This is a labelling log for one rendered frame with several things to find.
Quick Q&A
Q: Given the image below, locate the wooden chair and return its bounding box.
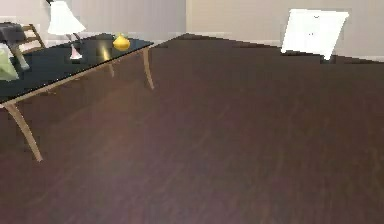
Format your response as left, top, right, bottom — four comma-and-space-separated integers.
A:
9, 23, 46, 55

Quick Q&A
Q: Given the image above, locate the yellow round vase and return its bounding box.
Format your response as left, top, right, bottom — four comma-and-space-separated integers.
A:
112, 33, 132, 52

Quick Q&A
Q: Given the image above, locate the white cabinet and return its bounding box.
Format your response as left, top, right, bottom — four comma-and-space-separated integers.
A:
280, 8, 350, 62

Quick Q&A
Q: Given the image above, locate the black table with wooden legs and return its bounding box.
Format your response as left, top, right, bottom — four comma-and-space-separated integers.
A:
0, 33, 156, 163

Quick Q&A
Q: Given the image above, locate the white table lamp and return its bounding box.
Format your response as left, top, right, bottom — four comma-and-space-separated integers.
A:
46, 0, 87, 61

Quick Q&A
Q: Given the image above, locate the dark grey cloth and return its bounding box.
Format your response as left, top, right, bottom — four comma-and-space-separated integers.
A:
0, 21, 28, 45

